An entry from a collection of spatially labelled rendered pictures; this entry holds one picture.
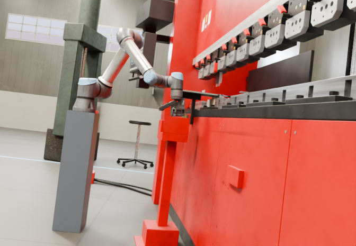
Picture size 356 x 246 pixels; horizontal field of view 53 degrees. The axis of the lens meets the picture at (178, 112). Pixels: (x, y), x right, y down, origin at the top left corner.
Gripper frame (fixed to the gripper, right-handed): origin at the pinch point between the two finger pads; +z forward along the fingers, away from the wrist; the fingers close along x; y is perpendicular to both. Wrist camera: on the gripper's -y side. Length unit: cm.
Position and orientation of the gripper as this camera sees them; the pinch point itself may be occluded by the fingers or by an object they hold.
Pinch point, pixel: (171, 129)
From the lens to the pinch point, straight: 223.0
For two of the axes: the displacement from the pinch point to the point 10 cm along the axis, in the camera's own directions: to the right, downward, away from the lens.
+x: -2.0, 0.0, 9.8
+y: 9.8, 0.4, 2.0
